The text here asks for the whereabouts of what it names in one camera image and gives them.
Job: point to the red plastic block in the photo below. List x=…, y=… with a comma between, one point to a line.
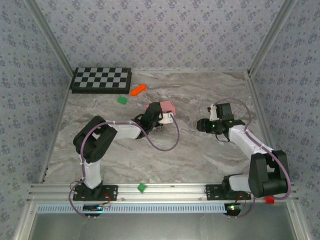
x=270, y=200

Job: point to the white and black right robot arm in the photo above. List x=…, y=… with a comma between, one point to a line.
x=242, y=142

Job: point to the green toy brick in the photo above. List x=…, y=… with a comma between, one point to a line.
x=122, y=100

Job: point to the wide aluminium mounting rail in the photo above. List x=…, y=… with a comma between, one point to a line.
x=175, y=192

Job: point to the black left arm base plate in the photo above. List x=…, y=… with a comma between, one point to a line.
x=110, y=192

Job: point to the orange toy brick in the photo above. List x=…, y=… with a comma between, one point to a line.
x=138, y=90

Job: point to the black and grey checkerboard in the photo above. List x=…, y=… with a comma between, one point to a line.
x=100, y=80

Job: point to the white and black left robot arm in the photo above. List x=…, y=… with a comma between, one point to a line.
x=91, y=172

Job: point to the pink paper box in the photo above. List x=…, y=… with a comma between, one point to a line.
x=168, y=106

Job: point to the small green cube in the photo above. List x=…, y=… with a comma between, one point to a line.
x=142, y=188

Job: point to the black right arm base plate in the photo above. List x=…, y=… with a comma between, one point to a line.
x=212, y=192

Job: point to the aluminium table side rail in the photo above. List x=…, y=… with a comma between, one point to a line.
x=261, y=105
x=53, y=130

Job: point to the aluminium frame post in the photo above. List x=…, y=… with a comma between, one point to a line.
x=272, y=37
x=50, y=37

